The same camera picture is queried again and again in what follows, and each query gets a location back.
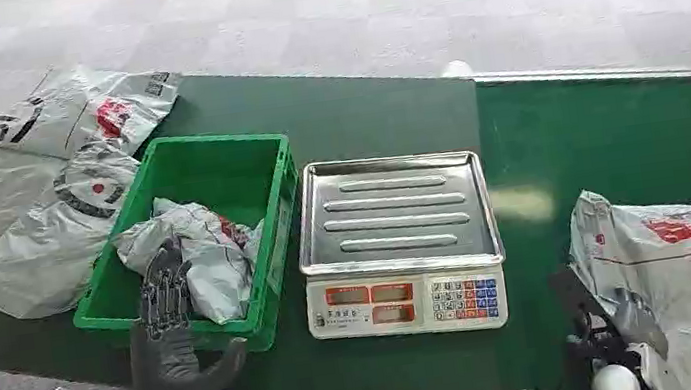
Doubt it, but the grey parcel bag red logo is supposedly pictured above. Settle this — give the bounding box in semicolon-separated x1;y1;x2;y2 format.
0;49;194;175

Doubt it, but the large grey red-print parcel bag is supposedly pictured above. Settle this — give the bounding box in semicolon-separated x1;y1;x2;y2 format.
559;176;691;390

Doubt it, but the electronic scale with steel pan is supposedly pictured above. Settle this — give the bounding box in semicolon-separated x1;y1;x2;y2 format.
285;139;516;355

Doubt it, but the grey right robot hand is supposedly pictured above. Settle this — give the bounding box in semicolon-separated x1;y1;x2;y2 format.
606;281;673;368

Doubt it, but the green plastic crate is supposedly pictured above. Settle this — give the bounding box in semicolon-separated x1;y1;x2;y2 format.
50;119;322;377

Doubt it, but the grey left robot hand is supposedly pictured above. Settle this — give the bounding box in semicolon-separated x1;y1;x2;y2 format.
114;228;256;390

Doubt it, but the grey parcel bag black ring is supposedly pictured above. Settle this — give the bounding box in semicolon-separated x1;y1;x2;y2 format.
0;136;161;326

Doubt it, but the silver conveyor side rail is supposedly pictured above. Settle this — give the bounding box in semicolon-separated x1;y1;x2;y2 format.
440;29;691;117

